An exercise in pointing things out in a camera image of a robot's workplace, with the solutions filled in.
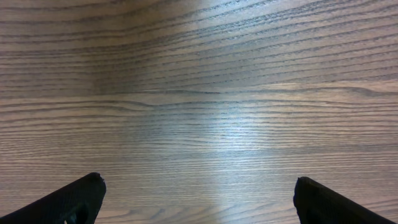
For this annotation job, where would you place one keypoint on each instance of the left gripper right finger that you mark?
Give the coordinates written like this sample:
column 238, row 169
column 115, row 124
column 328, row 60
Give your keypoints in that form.
column 317, row 204

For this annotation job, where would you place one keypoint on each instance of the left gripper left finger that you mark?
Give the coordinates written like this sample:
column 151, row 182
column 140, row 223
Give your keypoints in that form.
column 77, row 202

